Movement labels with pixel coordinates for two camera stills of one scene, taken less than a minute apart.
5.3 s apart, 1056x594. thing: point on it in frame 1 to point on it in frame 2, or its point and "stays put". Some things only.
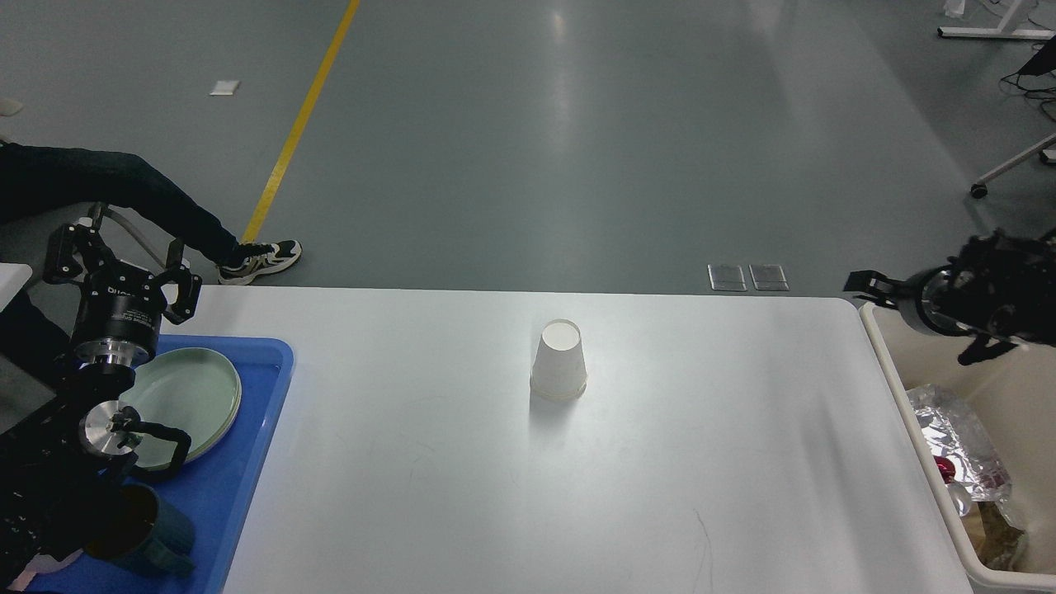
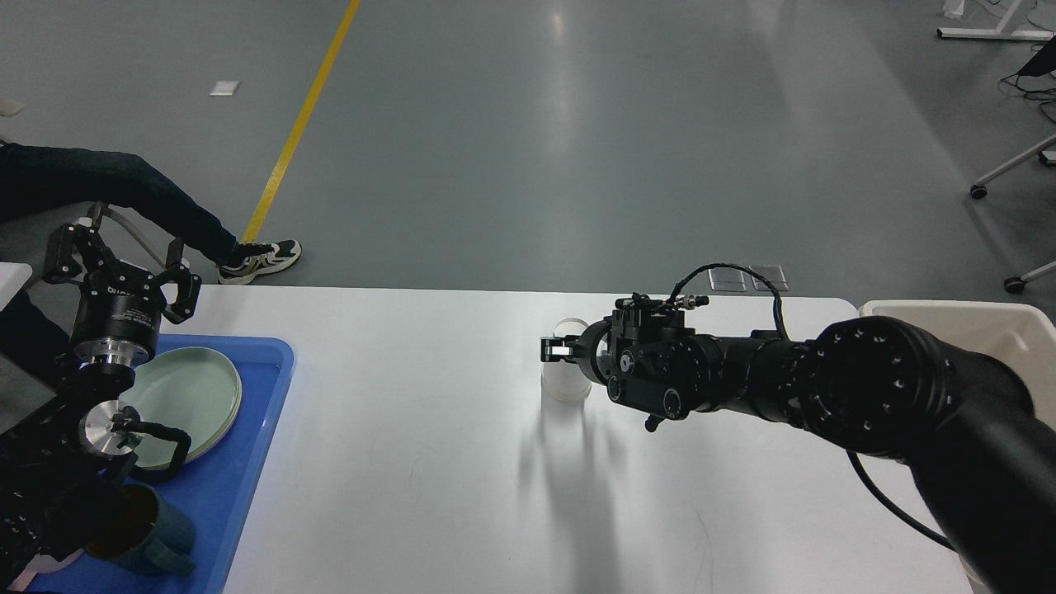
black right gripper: x=921 y=299 to x=597 y=347
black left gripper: x=117 y=323 stays put
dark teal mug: x=131 y=522 stays put
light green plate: x=196 y=390 stays put
